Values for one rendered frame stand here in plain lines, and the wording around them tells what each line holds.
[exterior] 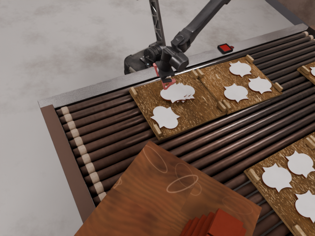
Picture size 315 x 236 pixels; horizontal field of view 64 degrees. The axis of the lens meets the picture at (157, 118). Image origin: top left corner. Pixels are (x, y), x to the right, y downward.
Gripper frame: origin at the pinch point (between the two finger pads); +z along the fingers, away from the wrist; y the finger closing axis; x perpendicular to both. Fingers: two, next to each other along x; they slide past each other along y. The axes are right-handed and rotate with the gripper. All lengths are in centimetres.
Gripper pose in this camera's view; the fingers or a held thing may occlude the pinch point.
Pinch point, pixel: (161, 81)
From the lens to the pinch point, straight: 127.7
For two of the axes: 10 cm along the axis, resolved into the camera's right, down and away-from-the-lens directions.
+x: -9.3, 1.9, -3.2
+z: -1.5, 6.0, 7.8
